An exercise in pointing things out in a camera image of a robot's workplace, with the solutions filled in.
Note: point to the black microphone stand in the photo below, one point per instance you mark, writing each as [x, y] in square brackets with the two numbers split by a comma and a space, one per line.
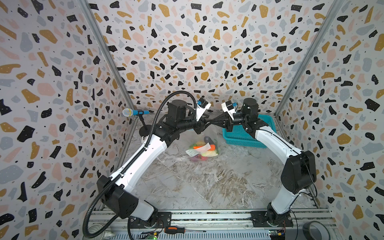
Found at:
[145, 129]

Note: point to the clear zip top bag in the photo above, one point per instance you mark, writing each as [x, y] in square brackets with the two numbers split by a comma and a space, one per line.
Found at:
[194, 139]

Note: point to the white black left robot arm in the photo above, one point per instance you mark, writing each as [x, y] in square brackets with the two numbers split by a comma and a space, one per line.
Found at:
[116, 189]

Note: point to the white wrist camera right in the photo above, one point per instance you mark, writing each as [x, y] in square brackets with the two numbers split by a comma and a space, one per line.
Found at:
[229, 107]

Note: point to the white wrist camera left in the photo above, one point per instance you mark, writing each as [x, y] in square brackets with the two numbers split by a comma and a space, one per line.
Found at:
[202, 106]

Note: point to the orange carrot toy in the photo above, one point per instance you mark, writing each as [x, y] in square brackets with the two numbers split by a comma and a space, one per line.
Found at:
[205, 148]

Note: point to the teal plastic basket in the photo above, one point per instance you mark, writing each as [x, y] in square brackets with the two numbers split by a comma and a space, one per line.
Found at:
[240, 137]

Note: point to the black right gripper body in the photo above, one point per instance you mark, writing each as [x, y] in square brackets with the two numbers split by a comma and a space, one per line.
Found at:
[227, 119]

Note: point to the grey tape roll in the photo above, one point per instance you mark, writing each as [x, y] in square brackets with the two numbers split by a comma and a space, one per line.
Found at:
[315, 230]

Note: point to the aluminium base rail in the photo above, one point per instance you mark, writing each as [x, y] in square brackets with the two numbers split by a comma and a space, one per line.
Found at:
[222, 225]

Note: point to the orange handle screwdriver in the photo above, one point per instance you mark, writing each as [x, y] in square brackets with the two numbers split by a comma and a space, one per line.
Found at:
[172, 230]

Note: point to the blue microphone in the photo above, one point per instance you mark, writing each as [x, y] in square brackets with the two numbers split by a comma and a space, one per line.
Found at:
[130, 112]

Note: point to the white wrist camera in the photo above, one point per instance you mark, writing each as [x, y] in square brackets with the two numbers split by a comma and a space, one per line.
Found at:
[202, 106]
[229, 107]

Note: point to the dark avocado toy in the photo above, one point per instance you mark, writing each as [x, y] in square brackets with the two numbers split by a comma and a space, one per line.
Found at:
[208, 140]

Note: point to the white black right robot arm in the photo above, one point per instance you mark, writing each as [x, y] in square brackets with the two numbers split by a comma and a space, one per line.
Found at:
[299, 171]

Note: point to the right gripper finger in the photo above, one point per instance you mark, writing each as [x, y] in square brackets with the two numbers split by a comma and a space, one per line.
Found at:
[218, 123]
[218, 119]

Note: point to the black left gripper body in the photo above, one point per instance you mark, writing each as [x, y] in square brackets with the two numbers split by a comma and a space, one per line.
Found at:
[190, 124]

